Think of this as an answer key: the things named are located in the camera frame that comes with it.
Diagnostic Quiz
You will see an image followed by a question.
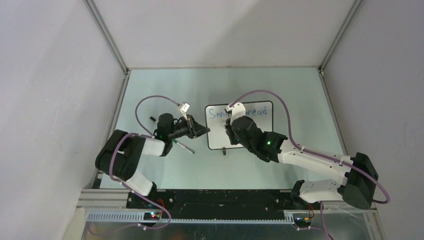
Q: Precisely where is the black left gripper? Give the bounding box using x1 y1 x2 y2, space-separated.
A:
168 114 210 140

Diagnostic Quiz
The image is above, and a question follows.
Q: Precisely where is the small black framed whiteboard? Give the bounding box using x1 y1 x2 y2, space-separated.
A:
204 100 274 150

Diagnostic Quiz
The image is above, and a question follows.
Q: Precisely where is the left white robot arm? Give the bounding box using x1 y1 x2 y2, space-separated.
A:
95 113 210 208

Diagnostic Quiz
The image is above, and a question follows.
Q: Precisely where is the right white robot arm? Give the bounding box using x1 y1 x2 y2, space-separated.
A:
224 116 379 210

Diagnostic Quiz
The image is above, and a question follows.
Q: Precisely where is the green capped whiteboard marker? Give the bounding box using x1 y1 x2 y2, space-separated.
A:
173 139 195 154

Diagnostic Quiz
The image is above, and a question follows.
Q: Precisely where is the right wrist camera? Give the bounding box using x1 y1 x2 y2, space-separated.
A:
225 102 246 124

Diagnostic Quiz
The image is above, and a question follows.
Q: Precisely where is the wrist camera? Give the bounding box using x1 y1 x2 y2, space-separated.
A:
178 102 190 119
225 102 246 124

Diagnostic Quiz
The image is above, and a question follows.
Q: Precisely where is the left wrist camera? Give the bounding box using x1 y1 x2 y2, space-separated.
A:
178 102 190 119

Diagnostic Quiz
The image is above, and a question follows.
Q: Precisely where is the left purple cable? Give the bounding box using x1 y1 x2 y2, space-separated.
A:
108 95 181 231

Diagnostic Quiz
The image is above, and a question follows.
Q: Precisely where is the purple cable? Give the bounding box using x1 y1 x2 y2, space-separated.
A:
108 95 181 231
228 89 391 240

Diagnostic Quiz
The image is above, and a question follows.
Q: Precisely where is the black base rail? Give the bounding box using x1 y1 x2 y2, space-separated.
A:
127 188 324 221

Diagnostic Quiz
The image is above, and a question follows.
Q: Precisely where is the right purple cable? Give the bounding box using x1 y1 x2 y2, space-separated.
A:
228 89 391 240

